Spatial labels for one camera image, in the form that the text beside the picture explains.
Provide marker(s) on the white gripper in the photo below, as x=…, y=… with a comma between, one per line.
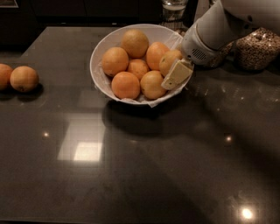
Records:
x=194, y=48

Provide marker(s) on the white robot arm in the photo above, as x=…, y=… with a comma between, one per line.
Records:
x=224, y=22

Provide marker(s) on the small middle orange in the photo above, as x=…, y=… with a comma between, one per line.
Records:
x=138, y=67

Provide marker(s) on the white bowl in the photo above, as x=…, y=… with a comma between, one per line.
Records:
x=99, y=55

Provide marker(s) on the middle glass cereal jar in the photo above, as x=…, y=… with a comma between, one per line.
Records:
x=220, y=57

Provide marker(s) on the glass cereal jar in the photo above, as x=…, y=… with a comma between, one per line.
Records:
x=255, y=51
x=220, y=57

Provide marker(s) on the left glass jar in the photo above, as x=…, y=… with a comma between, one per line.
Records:
x=172, y=16

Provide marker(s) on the right glass cereal jar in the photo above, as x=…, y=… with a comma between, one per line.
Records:
x=255, y=51

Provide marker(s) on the orange on table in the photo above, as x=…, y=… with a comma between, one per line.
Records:
x=24, y=79

